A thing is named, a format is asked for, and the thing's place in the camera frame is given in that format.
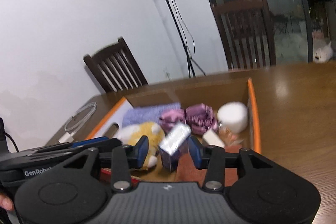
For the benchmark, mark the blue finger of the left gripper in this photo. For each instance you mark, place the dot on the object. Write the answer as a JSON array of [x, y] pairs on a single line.
[[89, 141], [102, 147]]

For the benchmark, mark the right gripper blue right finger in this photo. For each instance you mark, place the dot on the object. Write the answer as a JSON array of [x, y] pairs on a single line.
[[211, 158]]

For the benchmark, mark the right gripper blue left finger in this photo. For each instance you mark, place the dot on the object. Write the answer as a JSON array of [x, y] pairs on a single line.
[[123, 159]]

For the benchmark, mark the yellow plush toy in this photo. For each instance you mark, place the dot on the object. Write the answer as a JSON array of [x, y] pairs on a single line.
[[131, 134]]

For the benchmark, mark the small snack packet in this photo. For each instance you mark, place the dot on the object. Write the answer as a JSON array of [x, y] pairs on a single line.
[[228, 137]]

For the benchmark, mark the blue tissue pack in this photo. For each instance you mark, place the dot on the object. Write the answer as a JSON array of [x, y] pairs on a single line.
[[174, 145]]

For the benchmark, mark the lavender towel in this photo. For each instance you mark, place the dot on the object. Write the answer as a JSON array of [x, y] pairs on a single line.
[[139, 115]]

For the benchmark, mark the purple satin scrunchie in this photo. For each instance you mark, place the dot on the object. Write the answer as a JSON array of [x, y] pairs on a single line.
[[200, 118]]

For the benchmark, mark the person's left hand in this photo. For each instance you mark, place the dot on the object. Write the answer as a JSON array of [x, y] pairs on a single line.
[[5, 202]]

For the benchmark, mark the red orange cardboard box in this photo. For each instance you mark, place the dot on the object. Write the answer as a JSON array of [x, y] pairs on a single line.
[[214, 94]]

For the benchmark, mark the dark wooden chair left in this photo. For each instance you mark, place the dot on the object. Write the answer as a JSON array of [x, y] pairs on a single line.
[[115, 68]]

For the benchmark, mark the dark wooden chair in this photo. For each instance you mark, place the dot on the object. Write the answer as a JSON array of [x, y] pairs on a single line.
[[246, 31], [115, 68]]

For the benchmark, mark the dark wooden chair centre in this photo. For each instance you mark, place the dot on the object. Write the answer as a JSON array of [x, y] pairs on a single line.
[[246, 31]]

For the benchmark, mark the white plush on floor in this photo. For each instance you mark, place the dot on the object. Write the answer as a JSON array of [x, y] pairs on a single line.
[[322, 51]]

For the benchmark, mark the white charger with cable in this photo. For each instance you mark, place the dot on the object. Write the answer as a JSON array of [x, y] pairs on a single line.
[[77, 121]]

